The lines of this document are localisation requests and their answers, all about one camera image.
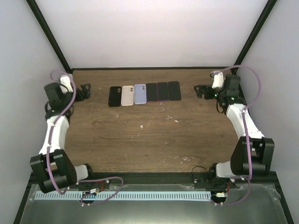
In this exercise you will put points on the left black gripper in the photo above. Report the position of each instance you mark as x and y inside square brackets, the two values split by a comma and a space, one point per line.
[87, 94]

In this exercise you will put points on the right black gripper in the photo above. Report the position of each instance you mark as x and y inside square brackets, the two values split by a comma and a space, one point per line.
[201, 88]

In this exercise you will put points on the black phone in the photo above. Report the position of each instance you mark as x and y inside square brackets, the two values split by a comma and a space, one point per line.
[151, 91]
[174, 91]

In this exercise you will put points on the black phone case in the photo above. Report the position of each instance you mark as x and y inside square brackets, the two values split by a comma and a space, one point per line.
[114, 99]

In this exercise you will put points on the lilac phone case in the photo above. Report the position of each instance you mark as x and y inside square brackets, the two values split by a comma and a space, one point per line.
[140, 95]

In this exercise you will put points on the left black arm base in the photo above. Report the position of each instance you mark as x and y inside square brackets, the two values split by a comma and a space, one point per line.
[93, 182]

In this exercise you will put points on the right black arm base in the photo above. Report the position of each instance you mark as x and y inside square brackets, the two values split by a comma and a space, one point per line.
[203, 178]

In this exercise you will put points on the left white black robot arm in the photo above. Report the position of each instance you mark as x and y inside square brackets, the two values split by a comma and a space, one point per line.
[52, 167]

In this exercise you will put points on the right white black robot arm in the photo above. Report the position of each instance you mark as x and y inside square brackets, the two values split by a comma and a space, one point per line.
[253, 152]

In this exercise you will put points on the light blue slotted strip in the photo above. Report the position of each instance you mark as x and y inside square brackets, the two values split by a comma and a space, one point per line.
[127, 196]

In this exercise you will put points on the clear plastic sheet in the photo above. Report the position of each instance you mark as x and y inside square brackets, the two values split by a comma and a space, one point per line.
[257, 204]

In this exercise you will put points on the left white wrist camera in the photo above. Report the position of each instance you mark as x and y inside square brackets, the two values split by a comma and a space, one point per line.
[65, 84]

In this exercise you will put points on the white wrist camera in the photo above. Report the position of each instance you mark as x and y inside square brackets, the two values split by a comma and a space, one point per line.
[65, 84]
[218, 79]

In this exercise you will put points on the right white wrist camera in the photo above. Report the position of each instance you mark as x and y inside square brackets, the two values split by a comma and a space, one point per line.
[218, 79]

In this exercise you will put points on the black front frame rail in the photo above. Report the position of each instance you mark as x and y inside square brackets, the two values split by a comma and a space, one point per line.
[183, 178]

